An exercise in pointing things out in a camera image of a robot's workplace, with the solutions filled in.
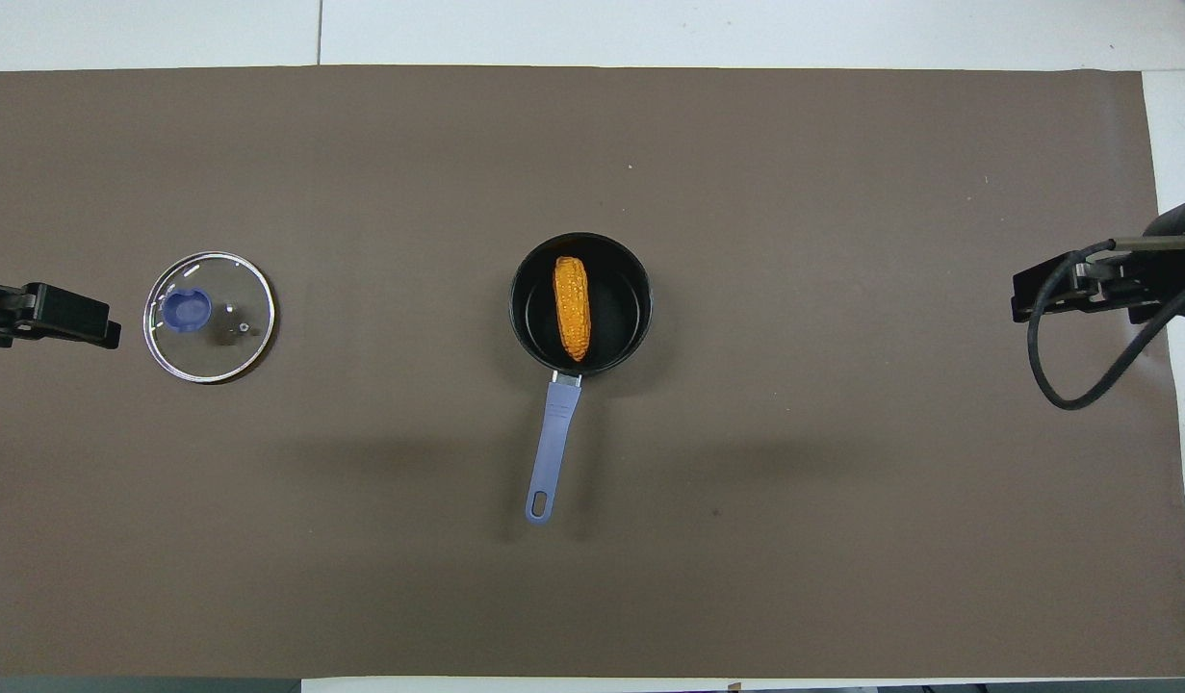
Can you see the glass lid with blue knob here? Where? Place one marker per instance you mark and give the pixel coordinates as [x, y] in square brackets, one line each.
[186, 310]

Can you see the yellow corn cob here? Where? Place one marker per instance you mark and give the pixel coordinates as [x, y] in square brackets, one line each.
[572, 308]

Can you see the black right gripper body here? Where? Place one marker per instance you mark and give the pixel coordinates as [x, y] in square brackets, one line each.
[1102, 284]

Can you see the brown table mat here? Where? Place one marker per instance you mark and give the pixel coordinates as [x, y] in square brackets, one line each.
[746, 539]

